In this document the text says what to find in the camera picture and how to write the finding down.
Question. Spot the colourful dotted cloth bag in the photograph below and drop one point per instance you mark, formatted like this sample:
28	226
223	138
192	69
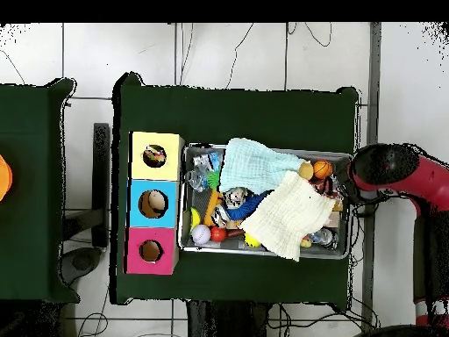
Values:
311	181
154	153

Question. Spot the blue fluffy cloth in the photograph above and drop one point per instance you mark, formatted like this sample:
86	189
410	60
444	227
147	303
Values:
245	207

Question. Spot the black upright panel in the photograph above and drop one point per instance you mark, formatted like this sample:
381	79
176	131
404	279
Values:
101	158

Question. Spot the dark green table cloth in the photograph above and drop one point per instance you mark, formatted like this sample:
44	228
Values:
245	116
28	175

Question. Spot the crushed printed can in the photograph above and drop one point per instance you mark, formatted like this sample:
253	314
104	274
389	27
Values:
220	215

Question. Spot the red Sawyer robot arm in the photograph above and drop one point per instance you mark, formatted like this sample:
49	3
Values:
431	182

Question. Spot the grey round stand base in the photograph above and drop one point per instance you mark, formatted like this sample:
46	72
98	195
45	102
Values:
82	261

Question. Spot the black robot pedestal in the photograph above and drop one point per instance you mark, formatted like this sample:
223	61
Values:
228	323

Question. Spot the orange object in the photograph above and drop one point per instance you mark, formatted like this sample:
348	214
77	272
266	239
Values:
5	179

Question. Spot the mint waffle cloth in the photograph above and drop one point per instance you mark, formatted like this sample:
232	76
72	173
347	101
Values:
252	168

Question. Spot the cream waffle cloth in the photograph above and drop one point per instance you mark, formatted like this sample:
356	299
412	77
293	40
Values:
284	217

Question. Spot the crushed bottle with blue label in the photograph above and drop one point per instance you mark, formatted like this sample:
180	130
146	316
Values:
214	160

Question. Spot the small orange basketball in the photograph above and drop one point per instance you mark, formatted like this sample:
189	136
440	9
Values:
323	169

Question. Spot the wooden box with three holes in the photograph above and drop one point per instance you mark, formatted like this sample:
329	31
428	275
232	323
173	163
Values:
165	214

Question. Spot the yellow foam banana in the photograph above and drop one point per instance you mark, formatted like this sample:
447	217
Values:
194	219

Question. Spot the peach foam ball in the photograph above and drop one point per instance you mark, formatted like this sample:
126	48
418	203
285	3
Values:
306	171

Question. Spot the crushed silver can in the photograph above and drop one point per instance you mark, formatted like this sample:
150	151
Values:
235	197

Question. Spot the white baseball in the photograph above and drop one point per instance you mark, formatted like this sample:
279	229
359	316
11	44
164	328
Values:
201	234

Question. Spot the clear crushed bottle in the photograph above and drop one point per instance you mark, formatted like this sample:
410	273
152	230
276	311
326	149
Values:
198	179

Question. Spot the orange toy carrot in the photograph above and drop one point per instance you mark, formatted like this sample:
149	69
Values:
212	207

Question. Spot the small red ball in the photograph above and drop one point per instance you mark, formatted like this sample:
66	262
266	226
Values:
218	234

